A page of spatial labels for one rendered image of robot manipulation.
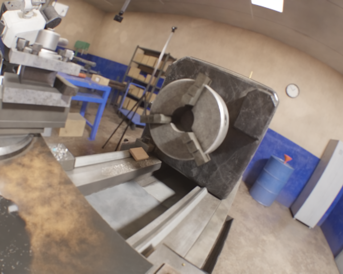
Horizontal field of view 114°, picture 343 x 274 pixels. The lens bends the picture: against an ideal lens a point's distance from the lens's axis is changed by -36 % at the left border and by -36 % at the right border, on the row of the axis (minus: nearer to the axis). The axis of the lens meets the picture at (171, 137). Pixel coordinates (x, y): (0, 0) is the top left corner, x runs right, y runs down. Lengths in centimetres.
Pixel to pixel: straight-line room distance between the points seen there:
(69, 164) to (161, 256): 36
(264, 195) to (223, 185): 278
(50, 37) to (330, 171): 401
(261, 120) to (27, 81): 68
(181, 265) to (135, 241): 12
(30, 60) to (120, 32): 656
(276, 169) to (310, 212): 137
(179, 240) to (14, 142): 46
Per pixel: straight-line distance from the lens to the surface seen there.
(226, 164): 70
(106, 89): 251
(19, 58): 38
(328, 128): 435
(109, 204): 63
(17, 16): 113
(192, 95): 48
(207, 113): 49
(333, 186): 403
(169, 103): 54
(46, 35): 44
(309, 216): 410
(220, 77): 72
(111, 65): 652
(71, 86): 40
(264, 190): 344
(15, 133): 46
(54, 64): 40
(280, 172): 336
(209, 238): 54
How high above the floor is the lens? 116
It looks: 15 degrees down
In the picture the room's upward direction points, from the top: 24 degrees clockwise
